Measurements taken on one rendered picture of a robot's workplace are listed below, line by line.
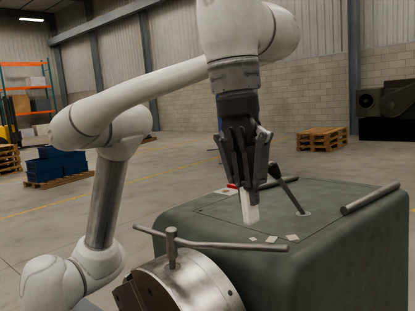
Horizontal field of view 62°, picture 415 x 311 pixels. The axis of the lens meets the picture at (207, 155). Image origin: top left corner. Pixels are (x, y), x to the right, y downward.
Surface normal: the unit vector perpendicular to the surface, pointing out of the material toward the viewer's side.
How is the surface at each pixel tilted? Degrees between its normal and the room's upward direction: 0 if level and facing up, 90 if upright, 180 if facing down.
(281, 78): 90
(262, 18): 89
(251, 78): 86
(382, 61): 90
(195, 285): 30
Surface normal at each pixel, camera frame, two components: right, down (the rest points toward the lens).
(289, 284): -0.04, -0.10
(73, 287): 0.82, -0.03
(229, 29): -0.04, 0.22
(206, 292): 0.35, -0.71
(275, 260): -0.51, -0.69
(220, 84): -0.74, 0.18
